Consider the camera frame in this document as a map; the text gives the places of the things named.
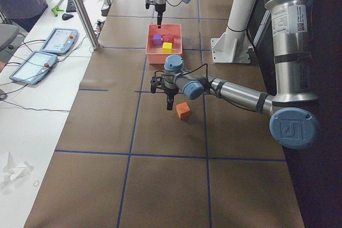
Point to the yellow foam block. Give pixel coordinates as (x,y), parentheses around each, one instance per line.
(167,47)

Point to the black computer mouse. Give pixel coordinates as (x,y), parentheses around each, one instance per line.
(67,16)

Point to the crumpled white paper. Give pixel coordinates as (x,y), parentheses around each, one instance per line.
(10,171)

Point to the pink plastic bin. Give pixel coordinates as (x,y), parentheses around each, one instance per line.
(154,53)

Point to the teach pendant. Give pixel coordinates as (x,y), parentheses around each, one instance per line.
(60,41)
(34,68)

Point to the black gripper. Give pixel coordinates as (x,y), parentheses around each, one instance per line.
(169,93)
(160,9)

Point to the purple foam block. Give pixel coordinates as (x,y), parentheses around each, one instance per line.
(157,40)

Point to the upper teach pendant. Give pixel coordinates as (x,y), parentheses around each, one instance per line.
(60,41)

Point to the orange foam block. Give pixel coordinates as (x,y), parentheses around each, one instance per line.
(183,110)

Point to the aluminium frame post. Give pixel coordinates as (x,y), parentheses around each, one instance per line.
(86,23)

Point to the white pedestal column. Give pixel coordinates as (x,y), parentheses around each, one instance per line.
(232,45)

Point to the person in purple shirt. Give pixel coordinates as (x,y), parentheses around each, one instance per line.
(25,13)

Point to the green handled tool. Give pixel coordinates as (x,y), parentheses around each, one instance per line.
(56,9)

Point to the lower teach pendant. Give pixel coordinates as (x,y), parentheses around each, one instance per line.
(34,68)

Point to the grey office chair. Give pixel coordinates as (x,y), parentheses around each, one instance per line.
(8,33)

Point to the red foam block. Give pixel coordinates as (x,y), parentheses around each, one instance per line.
(168,38)

